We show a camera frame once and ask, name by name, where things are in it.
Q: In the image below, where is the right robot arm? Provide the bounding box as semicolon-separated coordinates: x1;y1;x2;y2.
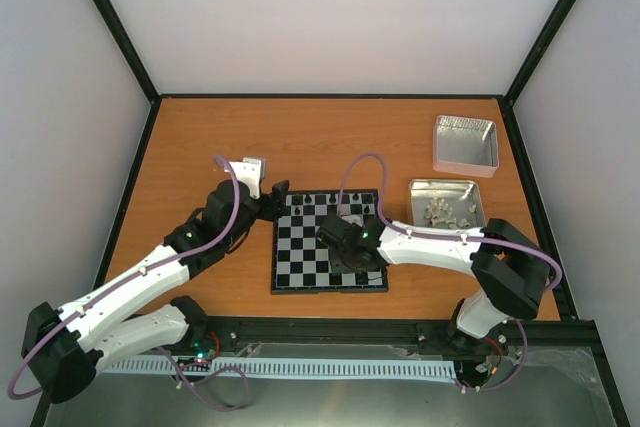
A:
316;215;563;339

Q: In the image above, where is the empty silver tin lid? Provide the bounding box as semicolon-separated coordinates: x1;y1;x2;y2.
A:
433;115;499;178

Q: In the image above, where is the black frame rail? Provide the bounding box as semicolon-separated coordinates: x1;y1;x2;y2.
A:
207;317;600;358

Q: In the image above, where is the small circuit board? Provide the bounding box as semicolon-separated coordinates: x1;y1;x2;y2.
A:
184;333;221;370

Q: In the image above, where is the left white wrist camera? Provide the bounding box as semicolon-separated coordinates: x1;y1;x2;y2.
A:
230;157;267;199

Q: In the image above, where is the light blue cable duct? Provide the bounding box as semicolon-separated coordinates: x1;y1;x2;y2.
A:
104;356;459;381

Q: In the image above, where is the silver tin with white pieces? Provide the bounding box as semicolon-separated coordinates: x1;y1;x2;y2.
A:
409;179;486;231

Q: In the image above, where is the pile of white chess pieces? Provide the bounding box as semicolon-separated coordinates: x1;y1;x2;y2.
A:
423;198;478;230

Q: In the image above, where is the black and silver chessboard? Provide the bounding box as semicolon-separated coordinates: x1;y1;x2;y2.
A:
271;189;388;294

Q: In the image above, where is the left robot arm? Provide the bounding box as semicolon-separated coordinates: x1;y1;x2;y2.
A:
21;180;289;404

